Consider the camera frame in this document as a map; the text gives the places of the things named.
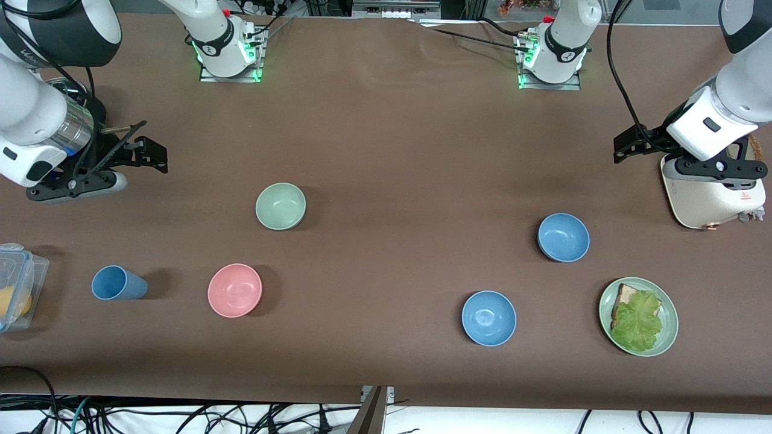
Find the aluminium frame rail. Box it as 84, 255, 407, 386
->
352, 0, 442, 20

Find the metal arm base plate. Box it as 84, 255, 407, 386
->
199, 23, 264, 84
517, 33, 583, 92

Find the toast bread slice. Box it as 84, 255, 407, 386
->
611, 283, 663, 329

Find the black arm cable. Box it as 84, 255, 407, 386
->
0, 0, 100, 181
606, 0, 652, 145

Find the pink bowl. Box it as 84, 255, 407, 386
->
207, 263, 264, 318

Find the yellow fruit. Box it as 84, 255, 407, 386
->
0, 286, 32, 320

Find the brown table cloth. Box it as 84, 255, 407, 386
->
0, 12, 772, 415

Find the teal floor cable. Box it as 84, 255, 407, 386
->
69, 397, 92, 434

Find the blue bowl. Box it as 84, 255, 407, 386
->
537, 213, 591, 263
461, 291, 517, 347

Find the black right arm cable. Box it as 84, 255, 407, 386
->
0, 0, 100, 181

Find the clear plastic container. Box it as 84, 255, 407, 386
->
0, 243, 50, 333

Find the blue cup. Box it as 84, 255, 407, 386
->
91, 265, 148, 301

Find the black table cable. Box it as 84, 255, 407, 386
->
410, 18, 531, 52

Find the cream white toaster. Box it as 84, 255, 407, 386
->
660, 136, 767, 231

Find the black pot blue handle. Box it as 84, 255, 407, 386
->
45, 77, 108, 175

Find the green lettuce leaf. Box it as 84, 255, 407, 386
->
610, 291, 664, 353

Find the green bowl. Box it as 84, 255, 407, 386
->
255, 183, 307, 231

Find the green plate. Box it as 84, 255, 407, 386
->
599, 277, 679, 357

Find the dark table support post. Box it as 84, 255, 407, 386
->
347, 386, 396, 434

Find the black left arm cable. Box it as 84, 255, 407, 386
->
606, 0, 652, 145

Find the glass lid blue knob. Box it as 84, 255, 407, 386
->
47, 77, 89, 106

